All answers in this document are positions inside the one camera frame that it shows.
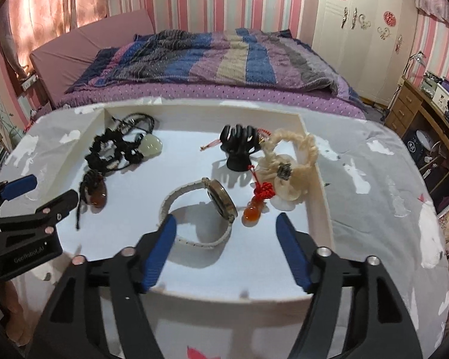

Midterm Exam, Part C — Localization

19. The white wardrobe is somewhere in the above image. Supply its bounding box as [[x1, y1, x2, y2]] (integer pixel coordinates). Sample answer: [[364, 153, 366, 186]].
[[311, 0, 420, 105]]

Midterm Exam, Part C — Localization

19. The white storage box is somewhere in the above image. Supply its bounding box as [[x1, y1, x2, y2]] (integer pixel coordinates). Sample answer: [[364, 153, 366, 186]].
[[421, 78, 449, 100]]

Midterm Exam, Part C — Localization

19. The red knot orange gourd pendant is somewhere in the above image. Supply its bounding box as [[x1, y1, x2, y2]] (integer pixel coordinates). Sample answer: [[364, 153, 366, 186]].
[[242, 165, 275, 229]]

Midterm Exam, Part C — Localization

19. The grey polar bear blanket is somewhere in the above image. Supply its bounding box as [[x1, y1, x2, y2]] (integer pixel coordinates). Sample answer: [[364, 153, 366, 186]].
[[0, 97, 449, 359]]

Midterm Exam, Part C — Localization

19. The cream fluffy scrunchie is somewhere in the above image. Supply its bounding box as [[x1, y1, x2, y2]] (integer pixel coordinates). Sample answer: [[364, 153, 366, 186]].
[[255, 128, 319, 206]]

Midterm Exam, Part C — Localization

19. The brown stone pendant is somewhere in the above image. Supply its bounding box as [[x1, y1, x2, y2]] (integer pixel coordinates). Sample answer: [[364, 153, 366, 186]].
[[74, 169, 108, 230]]

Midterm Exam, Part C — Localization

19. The white band wristwatch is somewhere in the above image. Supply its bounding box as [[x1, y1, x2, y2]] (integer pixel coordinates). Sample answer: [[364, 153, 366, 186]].
[[160, 177, 238, 248]]

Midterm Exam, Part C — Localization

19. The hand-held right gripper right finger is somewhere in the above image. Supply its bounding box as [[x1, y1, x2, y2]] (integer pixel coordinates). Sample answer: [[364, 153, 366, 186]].
[[273, 212, 423, 359]]

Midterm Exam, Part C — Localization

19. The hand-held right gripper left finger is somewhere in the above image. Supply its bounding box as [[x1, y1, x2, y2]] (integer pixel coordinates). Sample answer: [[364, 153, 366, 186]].
[[29, 213, 180, 359]]

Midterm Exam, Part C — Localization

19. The black beaded bracelet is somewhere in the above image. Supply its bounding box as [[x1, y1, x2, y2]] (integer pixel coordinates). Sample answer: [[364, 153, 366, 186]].
[[85, 127, 135, 174]]

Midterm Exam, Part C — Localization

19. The small white fan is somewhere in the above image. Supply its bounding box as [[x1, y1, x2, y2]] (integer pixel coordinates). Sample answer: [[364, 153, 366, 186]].
[[423, 140, 444, 169]]

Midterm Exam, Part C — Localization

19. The black cord bracelet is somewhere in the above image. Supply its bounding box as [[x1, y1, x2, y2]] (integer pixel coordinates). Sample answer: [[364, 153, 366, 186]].
[[110, 114, 160, 169]]

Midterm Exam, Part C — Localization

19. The black hair claw clip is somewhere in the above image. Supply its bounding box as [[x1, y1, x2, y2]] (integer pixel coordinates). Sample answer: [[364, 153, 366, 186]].
[[220, 124, 263, 171]]

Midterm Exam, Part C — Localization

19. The pink mattress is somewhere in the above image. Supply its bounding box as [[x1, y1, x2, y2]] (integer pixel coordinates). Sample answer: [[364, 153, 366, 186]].
[[29, 8, 154, 109]]

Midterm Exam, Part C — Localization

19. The pink curtain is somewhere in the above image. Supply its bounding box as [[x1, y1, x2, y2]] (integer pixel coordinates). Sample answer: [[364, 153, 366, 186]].
[[0, 0, 109, 79]]

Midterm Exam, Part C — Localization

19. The person's left hand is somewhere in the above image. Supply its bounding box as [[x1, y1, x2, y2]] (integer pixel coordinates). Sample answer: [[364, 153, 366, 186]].
[[0, 280, 30, 347]]

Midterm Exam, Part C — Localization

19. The red string bracelet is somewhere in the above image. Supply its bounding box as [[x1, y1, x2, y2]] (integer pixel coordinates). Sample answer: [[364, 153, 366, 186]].
[[200, 127, 274, 152]]

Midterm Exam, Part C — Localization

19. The wooden desk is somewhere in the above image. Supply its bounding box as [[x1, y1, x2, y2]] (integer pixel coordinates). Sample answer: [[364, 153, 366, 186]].
[[385, 77, 449, 195]]

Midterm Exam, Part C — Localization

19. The purple dotted bedsheet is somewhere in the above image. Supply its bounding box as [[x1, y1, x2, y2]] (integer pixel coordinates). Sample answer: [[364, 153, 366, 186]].
[[54, 78, 367, 120]]

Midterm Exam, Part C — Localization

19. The desk lamp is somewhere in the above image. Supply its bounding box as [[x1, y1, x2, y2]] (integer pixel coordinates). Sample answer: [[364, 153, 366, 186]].
[[402, 50, 427, 80]]

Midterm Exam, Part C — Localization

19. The striped quilt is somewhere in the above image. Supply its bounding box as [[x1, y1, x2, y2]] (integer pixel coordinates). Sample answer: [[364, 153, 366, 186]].
[[64, 28, 354, 100]]

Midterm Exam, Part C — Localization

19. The white shallow tray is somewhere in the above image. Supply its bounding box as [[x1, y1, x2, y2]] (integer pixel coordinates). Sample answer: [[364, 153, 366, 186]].
[[0, 99, 335, 303]]

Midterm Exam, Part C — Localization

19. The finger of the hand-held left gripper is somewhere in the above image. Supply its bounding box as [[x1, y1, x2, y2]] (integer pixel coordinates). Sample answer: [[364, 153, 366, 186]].
[[0, 174, 38, 220], [0, 189, 79, 235]]

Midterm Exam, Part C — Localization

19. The black bag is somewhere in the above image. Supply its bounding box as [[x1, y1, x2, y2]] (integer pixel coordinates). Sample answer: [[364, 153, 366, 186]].
[[402, 129, 435, 163]]

